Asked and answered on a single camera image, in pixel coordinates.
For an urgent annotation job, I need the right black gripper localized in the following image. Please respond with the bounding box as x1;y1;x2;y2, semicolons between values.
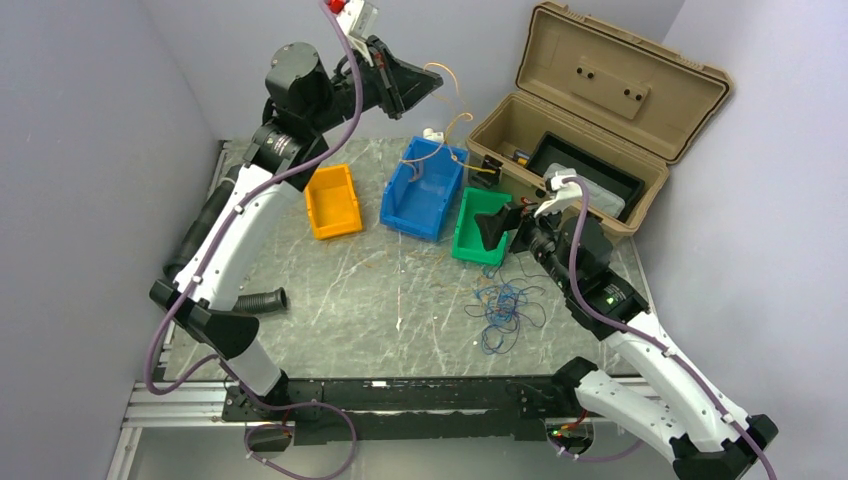
474;196;576;293

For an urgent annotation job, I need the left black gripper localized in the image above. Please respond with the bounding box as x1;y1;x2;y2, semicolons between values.
308;36;444;135

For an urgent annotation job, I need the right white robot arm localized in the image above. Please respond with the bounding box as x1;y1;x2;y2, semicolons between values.
474;203;779;479

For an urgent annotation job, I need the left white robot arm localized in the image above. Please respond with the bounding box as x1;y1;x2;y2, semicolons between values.
150;36;443;420

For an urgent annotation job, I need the green plastic bin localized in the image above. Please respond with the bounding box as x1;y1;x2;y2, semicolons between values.
451;187;512;266

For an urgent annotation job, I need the white plastic fitting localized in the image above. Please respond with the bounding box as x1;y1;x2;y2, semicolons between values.
422;128;445;143

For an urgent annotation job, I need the yellow blue battery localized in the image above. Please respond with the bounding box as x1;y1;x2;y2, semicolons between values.
513;150;529;166

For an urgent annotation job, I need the blue plastic bin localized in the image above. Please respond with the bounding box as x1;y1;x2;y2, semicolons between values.
379;136;469;242

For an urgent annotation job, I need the black toolbox tray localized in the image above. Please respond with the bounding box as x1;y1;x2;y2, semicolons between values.
526;131;645;221

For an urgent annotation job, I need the grey plastic case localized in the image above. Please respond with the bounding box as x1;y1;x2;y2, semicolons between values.
543;163;625;218

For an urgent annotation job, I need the orange plastic bin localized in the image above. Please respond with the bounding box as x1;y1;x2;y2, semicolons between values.
304;164;364;240

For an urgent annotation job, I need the tan plastic toolbox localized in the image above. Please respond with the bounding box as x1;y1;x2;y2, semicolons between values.
467;1;733;242

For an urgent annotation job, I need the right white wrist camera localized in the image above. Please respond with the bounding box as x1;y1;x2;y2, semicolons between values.
533;169;590;218

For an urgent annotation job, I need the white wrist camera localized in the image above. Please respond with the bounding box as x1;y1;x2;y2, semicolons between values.
326;0;379;54
533;169;590;218

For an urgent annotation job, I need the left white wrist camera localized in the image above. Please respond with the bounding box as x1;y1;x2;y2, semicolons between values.
326;0;379;54

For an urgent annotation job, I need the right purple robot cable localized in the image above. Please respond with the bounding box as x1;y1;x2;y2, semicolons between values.
546;175;780;480

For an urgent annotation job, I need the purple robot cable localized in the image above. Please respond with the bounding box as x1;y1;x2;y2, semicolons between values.
546;175;780;480
142;0;366;480

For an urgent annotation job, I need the black corrugated hose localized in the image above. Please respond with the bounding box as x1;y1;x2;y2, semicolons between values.
162;164;289;316

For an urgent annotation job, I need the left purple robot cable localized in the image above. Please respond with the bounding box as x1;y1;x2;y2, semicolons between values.
142;0;366;480

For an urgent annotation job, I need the aluminium frame rail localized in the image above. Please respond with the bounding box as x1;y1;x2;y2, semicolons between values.
105;139;727;480

